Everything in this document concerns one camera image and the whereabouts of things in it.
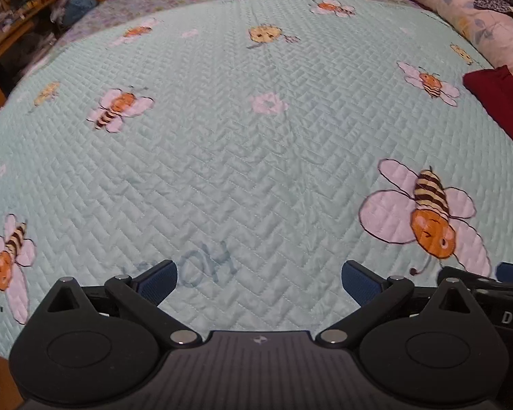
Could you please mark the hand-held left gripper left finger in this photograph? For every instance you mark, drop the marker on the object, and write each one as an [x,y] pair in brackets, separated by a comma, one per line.
[160,284]

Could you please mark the bee print quilted bedspread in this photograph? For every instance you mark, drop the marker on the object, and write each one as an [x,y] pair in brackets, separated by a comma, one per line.
[239,136]

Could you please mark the dark red cloth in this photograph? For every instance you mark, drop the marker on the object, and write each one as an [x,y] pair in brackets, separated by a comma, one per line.
[504,98]

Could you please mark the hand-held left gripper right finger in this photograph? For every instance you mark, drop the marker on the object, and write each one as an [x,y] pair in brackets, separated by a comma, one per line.
[357,284]

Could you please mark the floral pink pillow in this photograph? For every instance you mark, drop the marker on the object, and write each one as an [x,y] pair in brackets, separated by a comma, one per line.
[466,8]

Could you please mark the wooden desk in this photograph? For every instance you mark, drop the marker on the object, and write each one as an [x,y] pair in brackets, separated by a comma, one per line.
[8,38]

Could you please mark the blue cloth pile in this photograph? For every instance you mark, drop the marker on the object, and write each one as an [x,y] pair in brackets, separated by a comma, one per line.
[75,6]

